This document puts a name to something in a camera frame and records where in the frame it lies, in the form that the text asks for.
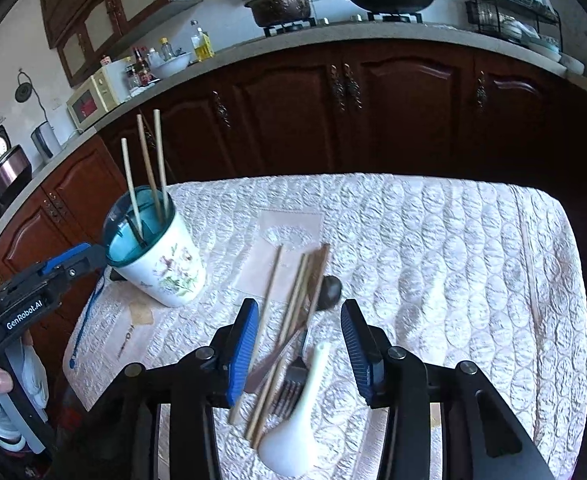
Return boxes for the light bamboo chopstick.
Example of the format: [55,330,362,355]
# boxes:
[153,108,170,222]
[121,138,142,236]

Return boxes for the white gloved left hand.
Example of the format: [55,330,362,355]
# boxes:
[0,332,49,454]

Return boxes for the metal spoon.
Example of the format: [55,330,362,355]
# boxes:
[243,275,342,393]

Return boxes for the dark brown chopstick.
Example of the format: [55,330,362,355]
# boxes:
[244,243,330,448]

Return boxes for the metal fork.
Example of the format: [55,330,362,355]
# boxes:
[272,330,309,419]

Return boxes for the white cup with teal rim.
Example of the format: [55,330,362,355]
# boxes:
[102,185,205,308]

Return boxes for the brown bamboo chopstick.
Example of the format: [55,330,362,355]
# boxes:
[244,254,311,448]

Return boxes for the white quilted tablecloth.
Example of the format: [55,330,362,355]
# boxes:
[63,174,587,479]

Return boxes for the white ceramic spoon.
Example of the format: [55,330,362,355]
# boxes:
[258,341,333,478]

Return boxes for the rice cooker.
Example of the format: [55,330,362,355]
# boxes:
[0,126,32,207]

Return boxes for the steel kettle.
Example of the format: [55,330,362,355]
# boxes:
[31,122,62,164]

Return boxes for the light bamboo chopstick in cup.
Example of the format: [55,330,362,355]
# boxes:
[121,138,142,236]

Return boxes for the dark wooden lower cabinets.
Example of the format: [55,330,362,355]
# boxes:
[0,39,587,284]

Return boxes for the cream microwave oven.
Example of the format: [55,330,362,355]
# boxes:
[66,58,130,130]

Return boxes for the white bowl on counter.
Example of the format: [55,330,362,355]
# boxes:
[151,52,191,79]

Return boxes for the yellow oil bottle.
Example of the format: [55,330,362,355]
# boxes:
[190,20,214,62]

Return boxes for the wooden upper cabinets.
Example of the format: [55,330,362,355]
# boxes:
[40,0,202,87]

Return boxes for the gas stove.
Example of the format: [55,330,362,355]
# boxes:
[263,12,423,38]

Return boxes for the dark cooking pot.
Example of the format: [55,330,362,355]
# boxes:
[244,0,312,28]

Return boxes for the black dish rack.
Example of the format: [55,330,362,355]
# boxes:
[466,0,563,53]

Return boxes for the blue cord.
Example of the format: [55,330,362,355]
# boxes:
[67,268,109,370]

